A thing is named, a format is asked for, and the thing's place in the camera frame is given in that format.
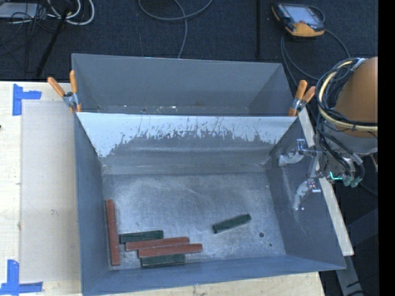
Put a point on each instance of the red-brown flat block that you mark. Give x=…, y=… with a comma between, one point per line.
x=170, y=250
x=113, y=233
x=157, y=243

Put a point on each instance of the dark green flat block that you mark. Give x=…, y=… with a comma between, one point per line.
x=231, y=223
x=141, y=236
x=163, y=260

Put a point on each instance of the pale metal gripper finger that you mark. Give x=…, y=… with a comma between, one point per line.
x=301, y=191
x=290, y=158

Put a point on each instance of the pale wood flat board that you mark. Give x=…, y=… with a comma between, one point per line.
x=46, y=180

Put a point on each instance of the grey metal bin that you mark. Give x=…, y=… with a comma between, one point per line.
x=185, y=196

